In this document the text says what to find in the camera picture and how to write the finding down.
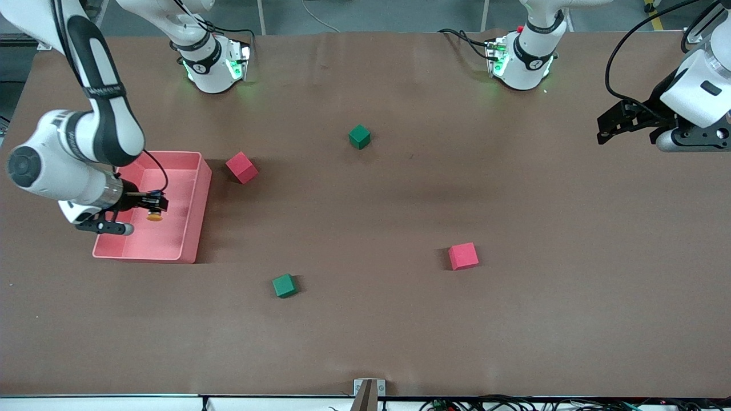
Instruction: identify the orange push button black body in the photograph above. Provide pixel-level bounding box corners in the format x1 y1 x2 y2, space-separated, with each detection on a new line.
147 194 168 223

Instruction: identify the pink plastic tray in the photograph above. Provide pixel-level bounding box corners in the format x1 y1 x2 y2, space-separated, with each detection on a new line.
92 150 212 264

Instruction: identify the red foam cube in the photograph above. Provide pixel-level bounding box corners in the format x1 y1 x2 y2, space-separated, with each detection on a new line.
225 151 259 184
448 242 480 271

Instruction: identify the green foam cube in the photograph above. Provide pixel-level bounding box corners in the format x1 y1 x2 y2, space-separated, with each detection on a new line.
272 273 298 299
348 124 372 150

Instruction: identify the brown table mat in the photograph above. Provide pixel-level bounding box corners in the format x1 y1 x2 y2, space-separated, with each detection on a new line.
0 30 731 398

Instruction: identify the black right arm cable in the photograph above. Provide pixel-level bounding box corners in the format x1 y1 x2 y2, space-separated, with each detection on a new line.
51 0 170 194

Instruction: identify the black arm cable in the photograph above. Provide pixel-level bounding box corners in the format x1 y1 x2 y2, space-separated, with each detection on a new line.
51 0 170 194
605 0 721 106

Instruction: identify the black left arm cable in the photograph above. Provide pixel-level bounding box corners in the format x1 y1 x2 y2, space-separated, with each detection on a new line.
605 0 721 106

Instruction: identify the aluminium frame profile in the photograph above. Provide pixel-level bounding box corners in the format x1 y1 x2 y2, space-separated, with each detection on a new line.
681 0 721 45

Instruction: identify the black left base cable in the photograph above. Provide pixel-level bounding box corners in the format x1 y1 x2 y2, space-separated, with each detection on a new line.
438 27 503 61

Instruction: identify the black base cable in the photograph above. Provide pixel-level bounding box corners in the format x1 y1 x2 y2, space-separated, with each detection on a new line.
171 0 256 58
438 27 503 61

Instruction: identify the black right base cable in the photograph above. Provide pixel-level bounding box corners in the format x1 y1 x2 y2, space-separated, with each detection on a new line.
171 0 256 58

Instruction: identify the white floor cable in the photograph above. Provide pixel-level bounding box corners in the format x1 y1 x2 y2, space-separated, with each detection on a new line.
302 0 342 33

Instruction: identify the brown camera pole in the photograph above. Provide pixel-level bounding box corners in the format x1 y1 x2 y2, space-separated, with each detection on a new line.
350 380 379 411

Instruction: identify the grey metal bracket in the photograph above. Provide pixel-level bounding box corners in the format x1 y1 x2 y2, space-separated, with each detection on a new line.
353 378 386 398

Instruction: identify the black cable bundle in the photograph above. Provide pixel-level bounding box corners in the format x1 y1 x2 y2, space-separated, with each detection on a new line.
420 395 731 411

